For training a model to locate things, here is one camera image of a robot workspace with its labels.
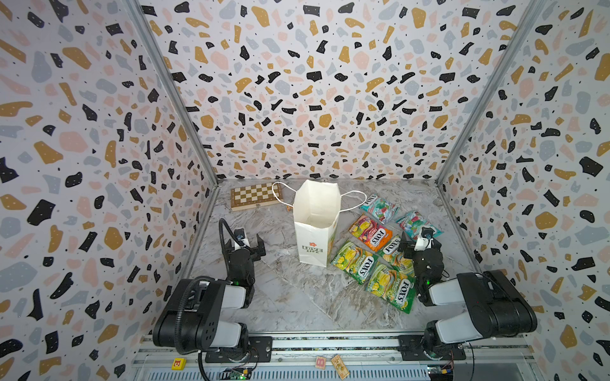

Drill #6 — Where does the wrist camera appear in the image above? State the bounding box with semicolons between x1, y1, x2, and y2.
233;227;249;250
414;226;435;251

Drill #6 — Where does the white paper bag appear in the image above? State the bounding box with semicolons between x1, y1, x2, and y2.
272;180;368;268

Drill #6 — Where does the green Fox's candy bag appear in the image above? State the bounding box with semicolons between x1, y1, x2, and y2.
365;264;416;314
331;241;378;285

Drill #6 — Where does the teal Fox's candy bag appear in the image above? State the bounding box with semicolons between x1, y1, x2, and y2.
396;211;443;240
360;194;399;224

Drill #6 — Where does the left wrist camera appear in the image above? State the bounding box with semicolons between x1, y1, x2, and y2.
233;227;249;250

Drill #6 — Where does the tan wooden card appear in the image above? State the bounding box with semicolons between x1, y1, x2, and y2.
331;355;349;380

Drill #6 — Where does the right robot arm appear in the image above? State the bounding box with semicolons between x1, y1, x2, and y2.
399;233;538;360

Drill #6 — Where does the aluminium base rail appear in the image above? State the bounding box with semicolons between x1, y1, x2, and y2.
129;330;544;380

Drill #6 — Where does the yellow letter block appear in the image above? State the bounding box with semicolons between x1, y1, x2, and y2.
171;358;187;371

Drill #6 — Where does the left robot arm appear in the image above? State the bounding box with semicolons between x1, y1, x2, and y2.
152;236;266;361

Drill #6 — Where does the wooden chessboard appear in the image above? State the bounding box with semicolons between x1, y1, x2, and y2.
230;183;284;211

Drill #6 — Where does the pink letter block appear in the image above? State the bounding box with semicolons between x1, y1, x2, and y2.
315;357;327;370

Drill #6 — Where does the yellow-green candy bag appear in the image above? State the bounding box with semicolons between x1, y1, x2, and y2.
380;236;415;276

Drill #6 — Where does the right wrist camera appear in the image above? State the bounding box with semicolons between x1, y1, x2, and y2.
414;226;435;251

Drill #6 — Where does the orange Fox's fruits candy bag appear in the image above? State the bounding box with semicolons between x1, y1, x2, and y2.
349;214;393;252

